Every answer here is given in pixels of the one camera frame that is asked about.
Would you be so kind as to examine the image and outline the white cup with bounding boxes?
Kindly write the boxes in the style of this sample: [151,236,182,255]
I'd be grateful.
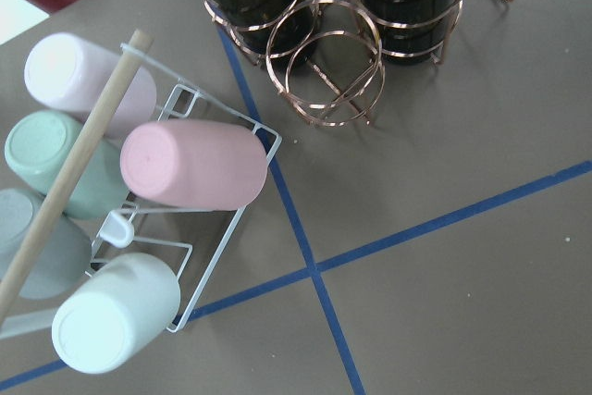
[52,253,180,375]

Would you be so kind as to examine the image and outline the grey cup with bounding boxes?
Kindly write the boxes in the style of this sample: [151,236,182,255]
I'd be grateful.
[0,188,93,301]

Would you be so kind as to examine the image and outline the pale pink cup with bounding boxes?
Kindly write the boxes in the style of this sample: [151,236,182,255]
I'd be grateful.
[23,32,157,139]

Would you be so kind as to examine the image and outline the green cup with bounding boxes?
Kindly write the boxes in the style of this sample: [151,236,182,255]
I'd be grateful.
[5,110,129,219]

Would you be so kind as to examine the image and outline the white wire cup rack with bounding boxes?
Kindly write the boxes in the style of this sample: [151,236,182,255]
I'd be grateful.
[0,29,283,340]

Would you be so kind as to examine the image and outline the copper wire bottle rack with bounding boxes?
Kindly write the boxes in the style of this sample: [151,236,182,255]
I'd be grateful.
[203,0,540,128]

